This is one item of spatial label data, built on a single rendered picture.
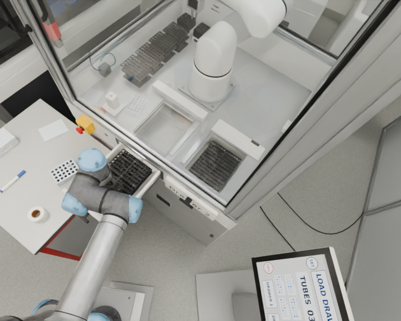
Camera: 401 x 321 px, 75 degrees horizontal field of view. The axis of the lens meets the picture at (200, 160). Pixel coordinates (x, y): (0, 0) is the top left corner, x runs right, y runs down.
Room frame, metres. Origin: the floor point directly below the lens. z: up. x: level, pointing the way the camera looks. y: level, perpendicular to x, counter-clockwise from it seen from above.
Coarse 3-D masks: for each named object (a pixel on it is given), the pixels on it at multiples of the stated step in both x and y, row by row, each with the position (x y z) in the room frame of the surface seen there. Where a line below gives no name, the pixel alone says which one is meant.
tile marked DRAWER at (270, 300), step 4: (264, 280) 0.10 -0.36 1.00; (268, 280) 0.10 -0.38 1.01; (272, 280) 0.10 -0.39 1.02; (264, 284) 0.09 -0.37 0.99; (268, 284) 0.09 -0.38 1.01; (272, 284) 0.09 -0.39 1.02; (264, 288) 0.07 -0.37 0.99; (268, 288) 0.08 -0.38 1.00; (272, 288) 0.08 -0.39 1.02; (264, 292) 0.06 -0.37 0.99; (268, 292) 0.06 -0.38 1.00; (272, 292) 0.06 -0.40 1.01; (264, 296) 0.05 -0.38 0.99; (268, 296) 0.05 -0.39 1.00; (272, 296) 0.05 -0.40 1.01; (268, 300) 0.04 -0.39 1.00; (272, 300) 0.04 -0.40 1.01; (268, 304) 0.02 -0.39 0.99; (272, 304) 0.03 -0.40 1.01; (276, 304) 0.03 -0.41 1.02
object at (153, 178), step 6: (120, 144) 0.52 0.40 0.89; (114, 150) 0.48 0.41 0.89; (120, 150) 0.51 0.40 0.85; (108, 156) 0.44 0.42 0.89; (114, 156) 0.47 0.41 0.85; (138, 156) 0.51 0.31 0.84; (108, 162) 0.43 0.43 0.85; (144, 162) 0.49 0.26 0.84; (156, 168) 0.47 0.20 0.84; (156, 174) 0.42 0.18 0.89; (150, 180) 0.39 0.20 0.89; (156, 180) 0.41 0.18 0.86; (144, 186) 0.37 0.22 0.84; (150, 186) 0.37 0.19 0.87; (138, 192) 0.33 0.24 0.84; (144, 192) 0.33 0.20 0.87
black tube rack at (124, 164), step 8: (120, 152) 0.48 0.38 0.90; (128, 152) 0.49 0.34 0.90; (112, 160) 0.43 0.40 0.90; (120, 160) 0.44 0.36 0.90; (128, 160) 0.45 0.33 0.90; (136, 160) 0.46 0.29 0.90; (112, 168) 0.39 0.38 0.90; (120, 168) 0.40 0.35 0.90; (128, 168) 0.41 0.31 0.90; (136, 168) 0.42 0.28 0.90; (144, 168) 0.43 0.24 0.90; (120, 176) 0.36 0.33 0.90; (128, 176) 0.38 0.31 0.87; (136, 176) 0.38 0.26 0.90; (144, 176) 0.39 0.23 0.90; (128, 184) 0.35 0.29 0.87; (136, 184) 0.36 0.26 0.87; (128, 192) 0.30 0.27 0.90
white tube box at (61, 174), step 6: (66, 162) 0.39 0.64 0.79; (72, 162) 0.39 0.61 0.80; (54, 168) 0.34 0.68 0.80; (60, 168) 0.35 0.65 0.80; (66, 168) 0.36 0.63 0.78; (72, 168) 0.37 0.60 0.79; (54, 174) 0.31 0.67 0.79; (60, 174) 0.32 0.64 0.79; (66, 174) 0.33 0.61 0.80; (72, 174) 0.34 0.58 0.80; (54, 180) 0.28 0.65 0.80; (60, 180) 0.29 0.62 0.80; (66, 180) 0.30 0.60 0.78
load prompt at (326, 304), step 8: (312, 272) 0.15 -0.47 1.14; (320, 272) 0.16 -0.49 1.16; (320, 280) 0.13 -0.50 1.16; (320, 288) 0.11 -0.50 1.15; (328, 288) 0.12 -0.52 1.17; (320, 296) 0.09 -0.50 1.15; (328, 296) 0.09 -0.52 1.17; (320, 304) 0.06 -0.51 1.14; (328, 304) 0.07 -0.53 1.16; (320, 312) 0.04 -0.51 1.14; (328, 312) 0.05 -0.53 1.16; (336, 312) 0.05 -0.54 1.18; (328, 320) 0.02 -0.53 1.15; (336, 320) 0.03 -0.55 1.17
